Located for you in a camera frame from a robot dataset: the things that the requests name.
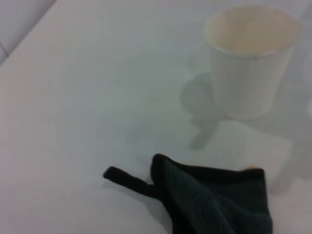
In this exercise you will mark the dark blue rag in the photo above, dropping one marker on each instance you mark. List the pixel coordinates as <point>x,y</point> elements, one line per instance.
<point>219,207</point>

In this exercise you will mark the white paper cup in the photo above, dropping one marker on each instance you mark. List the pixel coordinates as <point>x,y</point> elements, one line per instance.
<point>246,83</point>

